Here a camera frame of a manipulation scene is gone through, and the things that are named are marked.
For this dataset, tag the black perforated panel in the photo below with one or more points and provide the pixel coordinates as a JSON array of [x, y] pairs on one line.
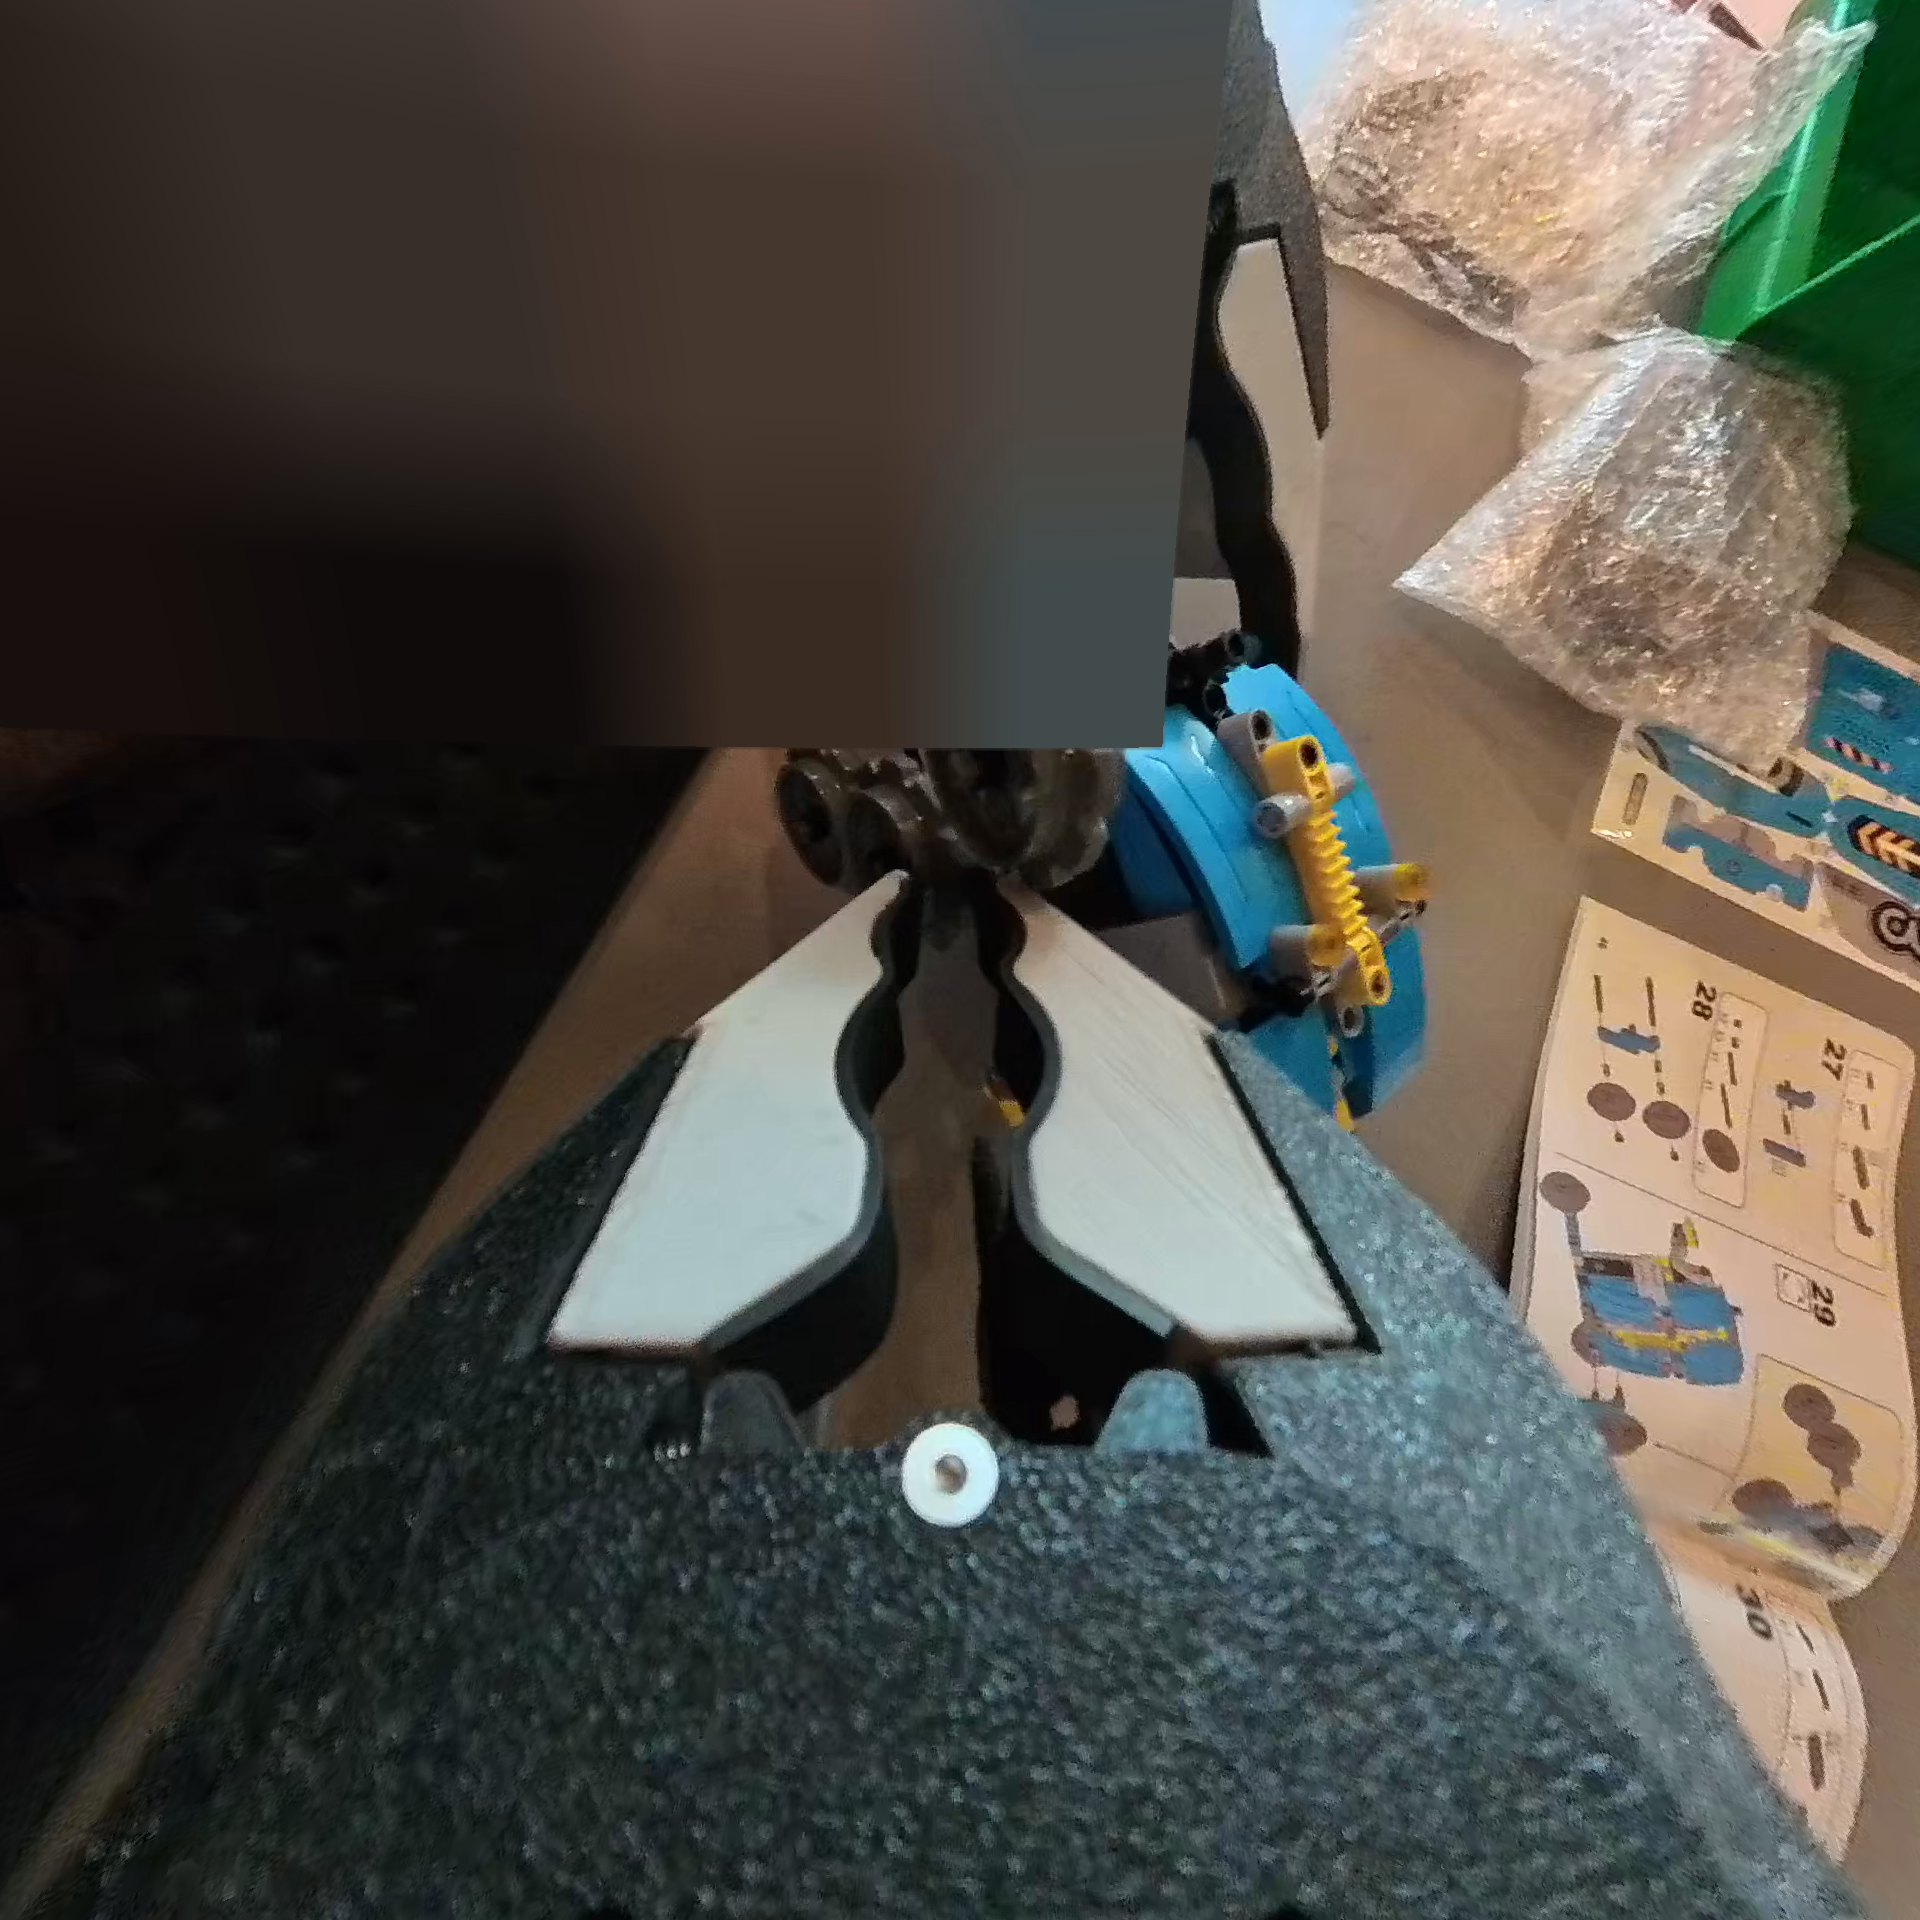
[[225, 1051]]

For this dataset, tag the bubble wrap bag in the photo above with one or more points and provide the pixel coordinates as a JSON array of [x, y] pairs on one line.
[[1545, 134], [1665, 524]]

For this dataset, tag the green plastic bin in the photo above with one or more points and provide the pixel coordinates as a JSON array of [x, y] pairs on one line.
[[1831, 224]]

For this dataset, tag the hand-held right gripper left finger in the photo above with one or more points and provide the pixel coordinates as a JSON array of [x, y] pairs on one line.
[[705, 1185]]

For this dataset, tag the blue building block vehicle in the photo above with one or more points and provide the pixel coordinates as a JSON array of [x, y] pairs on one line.
[[1201, 840]]

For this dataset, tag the blue sticker sheet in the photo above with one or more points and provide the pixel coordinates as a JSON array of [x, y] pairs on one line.
[[1741, 840]]

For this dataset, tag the instruction booklet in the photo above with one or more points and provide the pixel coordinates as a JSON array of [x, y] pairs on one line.
[[1695, 1231]]

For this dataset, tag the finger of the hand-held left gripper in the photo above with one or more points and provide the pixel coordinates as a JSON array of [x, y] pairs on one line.
[[1253, 511]]

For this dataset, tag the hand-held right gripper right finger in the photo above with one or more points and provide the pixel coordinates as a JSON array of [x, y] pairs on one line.
[[1185, 1185]]

